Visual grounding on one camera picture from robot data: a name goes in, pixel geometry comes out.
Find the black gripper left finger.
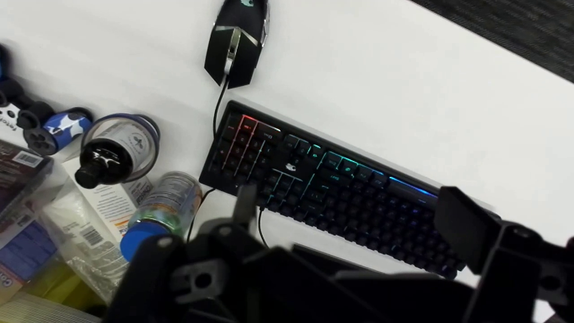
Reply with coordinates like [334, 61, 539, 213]
[232, 181, 261, 228]

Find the dark bottle white label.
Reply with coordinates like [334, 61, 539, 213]
[74, 111, 164, 190]

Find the black computer mouse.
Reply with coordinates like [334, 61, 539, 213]
[203, 0, 271, 91]

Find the white printed box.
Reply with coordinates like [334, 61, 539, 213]
[33, 159, 158, 303]

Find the black RGB keyboard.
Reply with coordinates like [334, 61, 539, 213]
[198, 98, 481, 281]

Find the black mouse cable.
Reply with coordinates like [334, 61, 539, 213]
[211, 73, 234, 140]

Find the yellow fabric shelving pod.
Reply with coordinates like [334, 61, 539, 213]
[0, 256, 123, 323]

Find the clear jar blue lid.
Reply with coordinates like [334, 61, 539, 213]
[119, 170, 205, 265]

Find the dark picture frame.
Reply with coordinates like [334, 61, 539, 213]
[0, 138, 58, 219]

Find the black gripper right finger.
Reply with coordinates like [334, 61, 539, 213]
[433, 185, 506, 276]

